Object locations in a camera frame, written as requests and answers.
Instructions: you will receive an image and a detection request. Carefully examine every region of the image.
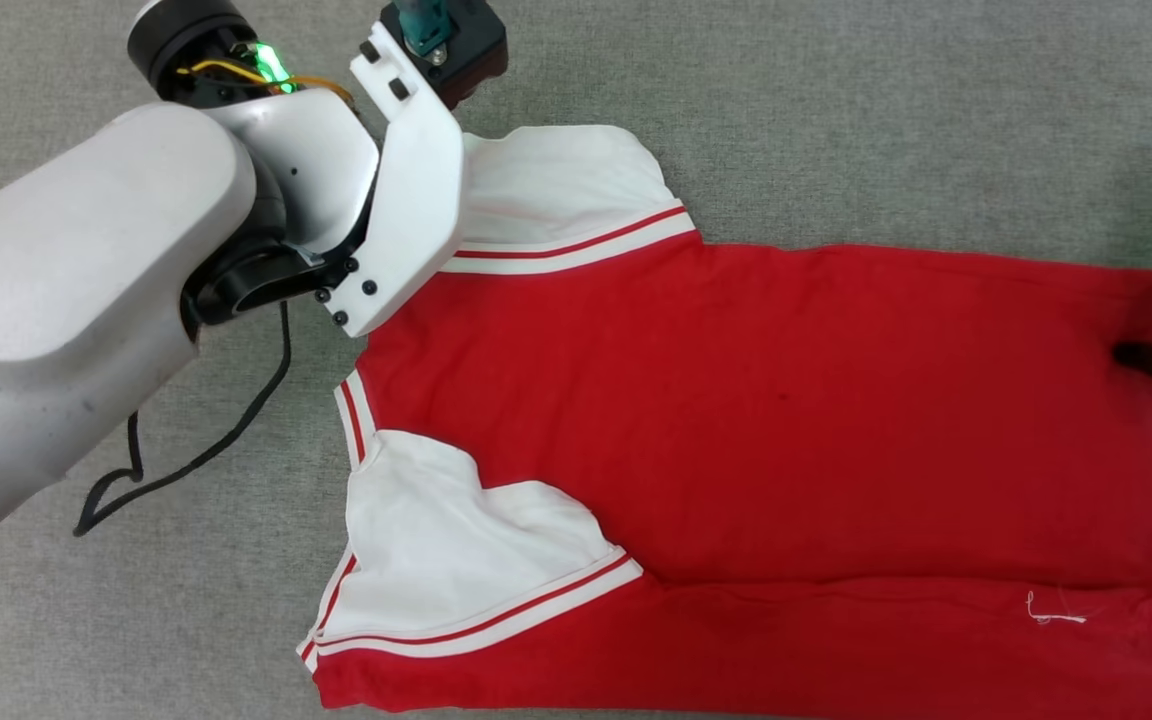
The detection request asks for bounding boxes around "red shirt with white sleeves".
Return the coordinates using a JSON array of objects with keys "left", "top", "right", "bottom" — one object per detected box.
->
[{"left": 296, "top": 124, "right": 1152, "bottom": 720}]

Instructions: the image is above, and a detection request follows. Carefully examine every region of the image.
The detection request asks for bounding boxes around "teal camera cable connector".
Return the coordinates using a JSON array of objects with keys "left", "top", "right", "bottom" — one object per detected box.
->
[{"left": 394, "top": 0, "right": 453, "bottom": 57}]

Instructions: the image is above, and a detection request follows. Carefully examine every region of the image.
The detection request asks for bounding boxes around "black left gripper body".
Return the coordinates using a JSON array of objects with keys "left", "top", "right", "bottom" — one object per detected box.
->
[{"left": 126, "top": 0, "right": 357, "bottom": 109}]

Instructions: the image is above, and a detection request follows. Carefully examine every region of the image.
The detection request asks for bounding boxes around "white loose thread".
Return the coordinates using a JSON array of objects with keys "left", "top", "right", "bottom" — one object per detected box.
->
[{"left": 1025, "top": 591, "right": 1089, "bottom": 627}]

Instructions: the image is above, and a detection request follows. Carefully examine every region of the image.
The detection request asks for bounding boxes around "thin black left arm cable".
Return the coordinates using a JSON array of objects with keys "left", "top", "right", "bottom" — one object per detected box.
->
[{"left": 73, "top": 300, "right": 294, "bottom": 538}]

